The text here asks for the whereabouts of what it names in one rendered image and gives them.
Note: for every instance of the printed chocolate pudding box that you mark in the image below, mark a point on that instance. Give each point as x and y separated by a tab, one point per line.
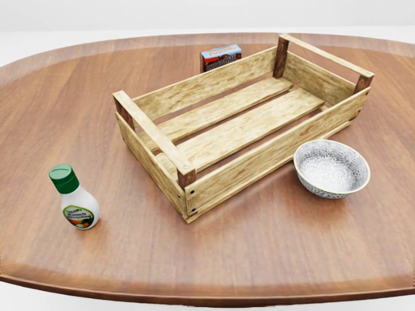
220	56

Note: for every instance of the patterned grey white bowl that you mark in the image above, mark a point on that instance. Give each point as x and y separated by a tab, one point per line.
330	170

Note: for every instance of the wooden slat tray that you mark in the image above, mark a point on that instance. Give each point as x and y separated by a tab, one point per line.
246	129

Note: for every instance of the white salad dressing bottle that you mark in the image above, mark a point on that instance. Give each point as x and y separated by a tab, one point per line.
78	202

